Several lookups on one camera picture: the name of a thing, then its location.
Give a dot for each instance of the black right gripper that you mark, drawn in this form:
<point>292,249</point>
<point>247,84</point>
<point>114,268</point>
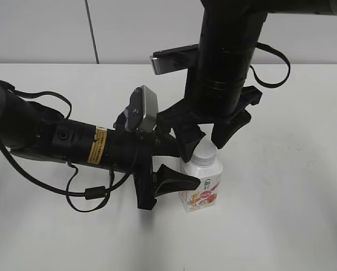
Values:
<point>184,120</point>

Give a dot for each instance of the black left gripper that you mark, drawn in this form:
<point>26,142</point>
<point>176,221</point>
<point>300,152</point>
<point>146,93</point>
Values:
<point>128,154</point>

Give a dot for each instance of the white screw cap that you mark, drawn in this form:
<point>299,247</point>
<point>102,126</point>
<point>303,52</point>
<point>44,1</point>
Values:
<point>204,153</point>

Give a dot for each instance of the white drink bottle fruit label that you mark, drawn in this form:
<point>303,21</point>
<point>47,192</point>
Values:
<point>209,173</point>

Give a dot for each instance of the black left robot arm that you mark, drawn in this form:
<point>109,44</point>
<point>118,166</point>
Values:
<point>30,130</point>

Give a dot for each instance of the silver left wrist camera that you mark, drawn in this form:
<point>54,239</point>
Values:
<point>141,112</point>

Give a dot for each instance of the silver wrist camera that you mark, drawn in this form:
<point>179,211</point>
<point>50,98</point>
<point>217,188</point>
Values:
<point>141,112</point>
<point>176,59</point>

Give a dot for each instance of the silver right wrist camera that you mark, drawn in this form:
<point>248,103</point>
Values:
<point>176,59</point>

